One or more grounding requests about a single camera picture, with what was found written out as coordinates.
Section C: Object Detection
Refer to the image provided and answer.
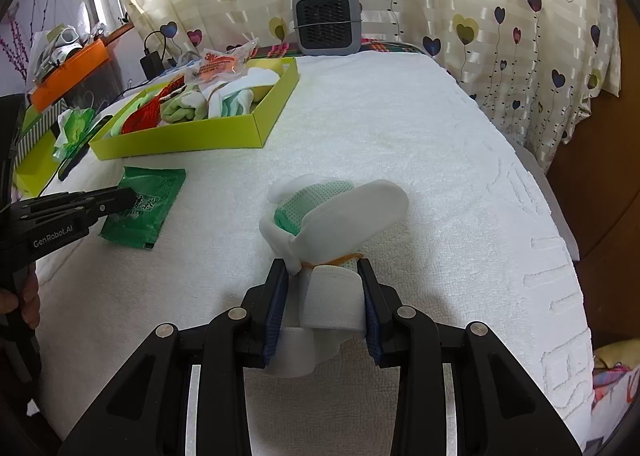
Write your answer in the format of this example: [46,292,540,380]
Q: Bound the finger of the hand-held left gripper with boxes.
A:
[14,187,140,225]

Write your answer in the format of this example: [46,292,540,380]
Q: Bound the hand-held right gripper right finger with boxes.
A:
[357,258,583,456]

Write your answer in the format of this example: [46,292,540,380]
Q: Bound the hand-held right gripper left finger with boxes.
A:
[59,258,291,456]

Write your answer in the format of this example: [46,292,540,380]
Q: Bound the green wipes packet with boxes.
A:
[97,166,187,251]

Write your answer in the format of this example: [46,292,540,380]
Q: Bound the light green cloth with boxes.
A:
[102,93,151,139]

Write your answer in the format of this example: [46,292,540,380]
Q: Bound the red plastic packet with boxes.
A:
[120,77,186,134]

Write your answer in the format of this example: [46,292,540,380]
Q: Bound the green towel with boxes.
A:
[159,93,207,125]

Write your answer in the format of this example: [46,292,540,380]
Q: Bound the yellow-green cardboard box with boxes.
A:
[89,56,301,161]

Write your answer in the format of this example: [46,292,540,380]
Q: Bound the pale mint glove bundle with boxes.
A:
[202,66,281,119]

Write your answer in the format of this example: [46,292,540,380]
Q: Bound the orange white plastic packet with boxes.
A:
[185,38,260,86]

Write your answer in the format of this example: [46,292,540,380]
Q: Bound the person's left hand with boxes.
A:
[0,268,42,331]

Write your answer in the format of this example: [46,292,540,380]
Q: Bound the crumpled green plastic bag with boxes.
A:
[52,107,97,161]

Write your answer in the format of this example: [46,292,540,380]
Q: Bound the yellow-green tissue box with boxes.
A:
[12,108,68,199]

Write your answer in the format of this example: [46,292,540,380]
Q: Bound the orange tray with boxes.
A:
[30,38,110,111]

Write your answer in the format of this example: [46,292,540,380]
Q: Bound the black charger adapter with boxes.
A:
[140,50,162,79]

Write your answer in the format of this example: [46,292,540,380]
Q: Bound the colourful printed cloth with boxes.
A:
[590,340,640,442]

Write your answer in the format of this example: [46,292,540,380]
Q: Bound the wooden wardrobe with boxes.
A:
[545,0,640,347]

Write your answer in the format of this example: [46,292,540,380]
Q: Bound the small grey heater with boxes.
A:
[291,0,362,56]

